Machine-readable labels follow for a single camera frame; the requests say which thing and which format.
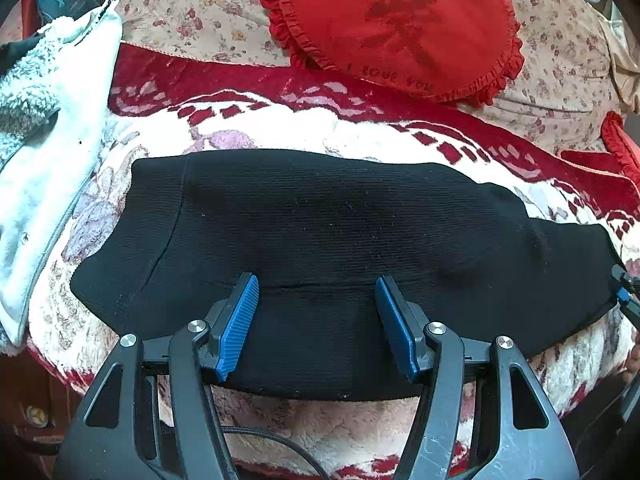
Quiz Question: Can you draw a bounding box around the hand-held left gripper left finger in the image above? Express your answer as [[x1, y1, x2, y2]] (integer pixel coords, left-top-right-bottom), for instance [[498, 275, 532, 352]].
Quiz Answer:
[[52, 272, 261, 480]]

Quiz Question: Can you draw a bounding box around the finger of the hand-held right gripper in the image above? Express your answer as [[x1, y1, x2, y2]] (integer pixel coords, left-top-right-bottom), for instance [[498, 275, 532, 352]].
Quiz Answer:
[[611, 264, 640, 332]]

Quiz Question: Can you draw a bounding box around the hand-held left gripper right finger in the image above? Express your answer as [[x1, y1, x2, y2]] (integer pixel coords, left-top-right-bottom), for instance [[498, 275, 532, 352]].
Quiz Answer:
[[375, 275, 581, 480]]

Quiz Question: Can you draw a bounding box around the black knit sweater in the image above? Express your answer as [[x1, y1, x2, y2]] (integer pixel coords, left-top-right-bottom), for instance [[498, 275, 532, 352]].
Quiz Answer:
[[70, 149, 626, 402]]

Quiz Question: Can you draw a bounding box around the red ruffled cushion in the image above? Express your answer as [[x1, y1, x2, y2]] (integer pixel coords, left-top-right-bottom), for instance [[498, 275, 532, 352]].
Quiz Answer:
[[560, 111, 640, 187]]

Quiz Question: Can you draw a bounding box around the brown wooden cabinet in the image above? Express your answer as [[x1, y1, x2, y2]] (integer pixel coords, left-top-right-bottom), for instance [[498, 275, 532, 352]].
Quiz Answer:
[[0, 352, 81, 458]]

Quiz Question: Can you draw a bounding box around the red and white plush blanket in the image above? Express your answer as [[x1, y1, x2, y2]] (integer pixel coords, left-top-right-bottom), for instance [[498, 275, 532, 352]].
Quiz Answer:
[[25, 42, 640, 480]]

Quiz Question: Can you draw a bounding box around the beige satin cloth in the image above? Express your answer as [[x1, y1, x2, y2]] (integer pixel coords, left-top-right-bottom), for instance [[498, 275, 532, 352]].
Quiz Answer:
[[597, 2, 640, 111]]

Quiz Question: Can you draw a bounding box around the white fleece jacket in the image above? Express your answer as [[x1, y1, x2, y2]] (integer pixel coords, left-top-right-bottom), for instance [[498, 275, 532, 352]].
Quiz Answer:
[[0, 0, 124, 350]]

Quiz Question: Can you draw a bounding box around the red heart-shaped ruffled pillow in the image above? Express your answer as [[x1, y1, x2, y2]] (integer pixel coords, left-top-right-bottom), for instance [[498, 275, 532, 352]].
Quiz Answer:
[[258, 0, 526, 109]]

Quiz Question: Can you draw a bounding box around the floral beige quilt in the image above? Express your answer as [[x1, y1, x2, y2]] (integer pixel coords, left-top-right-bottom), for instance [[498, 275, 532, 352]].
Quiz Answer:
[[102, 0, 628, 157]]

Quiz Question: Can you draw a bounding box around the black cable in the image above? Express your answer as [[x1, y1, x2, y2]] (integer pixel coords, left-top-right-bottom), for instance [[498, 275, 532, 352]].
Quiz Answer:
[[220, 425, 328, 480]]

